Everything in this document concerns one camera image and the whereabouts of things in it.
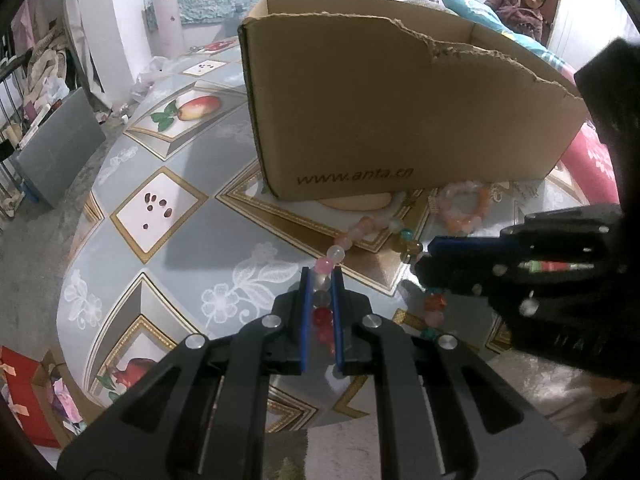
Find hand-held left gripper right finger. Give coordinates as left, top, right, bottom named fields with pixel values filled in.
left=330, top=266, right=586, bottom=480

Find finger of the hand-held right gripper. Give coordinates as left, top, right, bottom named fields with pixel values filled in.
left=427, top=203, right=623, bottom=267
left=414, top=252, right=538, bottom=317

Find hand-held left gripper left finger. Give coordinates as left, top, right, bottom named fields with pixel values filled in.
left=56, top=266, right=317, bottom=480

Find pink orange bead bracelet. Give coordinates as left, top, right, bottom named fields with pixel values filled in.
left=439, top=181, right=492, bottom=235

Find multicolour bead necklace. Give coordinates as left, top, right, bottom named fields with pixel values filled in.
left=311, top=215, right=448, bottom=358

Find brown cardboard box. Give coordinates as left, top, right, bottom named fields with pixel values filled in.
left=237, top=0, right=590, bottom=203

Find white fluffy garment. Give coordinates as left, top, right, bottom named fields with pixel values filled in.
left=500, top=350, right=631, bottom=453

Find pink floral blanket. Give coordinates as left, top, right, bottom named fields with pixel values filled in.
left=550, top=122, right=623, bottom=208

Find teal printed pillow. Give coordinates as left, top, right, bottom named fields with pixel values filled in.
left=441, top=0, right=576, bottom=76

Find white plastic bag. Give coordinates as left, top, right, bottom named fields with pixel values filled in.
left=135, top=55, right=176, bottom=86

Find red gift bag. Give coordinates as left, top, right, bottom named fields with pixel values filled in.
left=0, top=345, right=48, bottom=448

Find white printed roll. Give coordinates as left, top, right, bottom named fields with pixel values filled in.
left=150, top=0, right=183, bottom=58

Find beige quilted clothes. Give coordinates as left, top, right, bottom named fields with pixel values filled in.
left=22, top=30, right=71, bottom=111

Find metal railing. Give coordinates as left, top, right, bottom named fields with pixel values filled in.
left=0, top=35, right=31, bottom=221

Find pink hanging garment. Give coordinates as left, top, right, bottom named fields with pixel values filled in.
left=10, top=0, right=38, bottom=56

